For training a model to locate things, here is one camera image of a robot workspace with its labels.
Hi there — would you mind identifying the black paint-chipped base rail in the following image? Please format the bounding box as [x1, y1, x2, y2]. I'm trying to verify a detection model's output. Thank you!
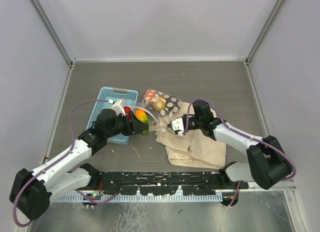
[79, 171, 237, 196]

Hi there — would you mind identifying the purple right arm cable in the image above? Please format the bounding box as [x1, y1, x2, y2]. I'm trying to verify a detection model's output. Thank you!
[181, 99, 297, 207]

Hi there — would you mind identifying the aluminium frame rail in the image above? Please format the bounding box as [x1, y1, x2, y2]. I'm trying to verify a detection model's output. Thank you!
[30, 0, 77, 67]

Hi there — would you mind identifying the clear polka dot zip bag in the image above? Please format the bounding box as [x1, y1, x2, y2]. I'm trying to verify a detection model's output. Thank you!
[129, 89, 183, 132]

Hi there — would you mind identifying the dark purple fake plum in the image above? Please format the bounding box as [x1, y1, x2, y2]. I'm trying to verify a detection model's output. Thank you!
[164, 95, 183, 113]

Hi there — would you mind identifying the beige folded fabric garment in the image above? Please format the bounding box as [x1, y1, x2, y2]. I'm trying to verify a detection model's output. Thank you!
[154, 101, 227, 170]

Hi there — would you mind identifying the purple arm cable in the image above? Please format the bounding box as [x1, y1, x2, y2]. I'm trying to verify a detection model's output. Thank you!
[12, 99, 121, 227]
[181, 99, 297, 207]

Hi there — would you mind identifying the light blue plastic basket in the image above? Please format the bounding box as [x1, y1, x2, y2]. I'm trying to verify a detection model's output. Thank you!
[86, 87, 139, 145]

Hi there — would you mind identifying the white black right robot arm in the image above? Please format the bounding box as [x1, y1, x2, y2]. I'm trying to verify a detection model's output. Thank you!
[178, 99, 297, 190]

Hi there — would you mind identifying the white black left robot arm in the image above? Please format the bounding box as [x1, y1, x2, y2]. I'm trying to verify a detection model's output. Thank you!
[9, 107, 149, 226]

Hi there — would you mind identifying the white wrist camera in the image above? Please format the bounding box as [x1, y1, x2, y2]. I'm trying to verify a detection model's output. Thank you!
[111, 99, 127, 116]
[169, 116, 187, 137]

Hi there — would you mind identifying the red fake apple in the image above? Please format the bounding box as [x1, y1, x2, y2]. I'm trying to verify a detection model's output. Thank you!
[124, 106, 132, 120]

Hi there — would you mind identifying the orange fake fruit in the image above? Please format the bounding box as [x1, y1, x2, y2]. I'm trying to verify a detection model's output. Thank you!
[142, 89, 160, 105]

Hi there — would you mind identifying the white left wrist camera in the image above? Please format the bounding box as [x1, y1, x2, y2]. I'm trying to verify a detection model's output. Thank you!
[111, 99, 127, 116]

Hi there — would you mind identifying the yellow fake lemon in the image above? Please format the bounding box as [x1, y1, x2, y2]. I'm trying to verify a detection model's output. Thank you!
[152, 97, 166, 111]

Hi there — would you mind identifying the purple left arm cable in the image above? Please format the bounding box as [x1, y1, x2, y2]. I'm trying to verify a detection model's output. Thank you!
[12, 99, 121, 227]

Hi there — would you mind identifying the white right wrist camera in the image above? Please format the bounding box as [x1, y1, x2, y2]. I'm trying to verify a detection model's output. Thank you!
[169, 116, 187, 137]

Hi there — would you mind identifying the green fake fruit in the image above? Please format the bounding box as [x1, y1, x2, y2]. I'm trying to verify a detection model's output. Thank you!
[135, 109, 149, 136]

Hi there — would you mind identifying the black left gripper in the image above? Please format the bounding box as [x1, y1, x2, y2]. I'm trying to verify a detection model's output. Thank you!
[105, 110, 147, 138]

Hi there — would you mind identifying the light blue slotted cable duct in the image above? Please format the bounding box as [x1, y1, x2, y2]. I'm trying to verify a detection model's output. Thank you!
[55, 190, 223, 203]

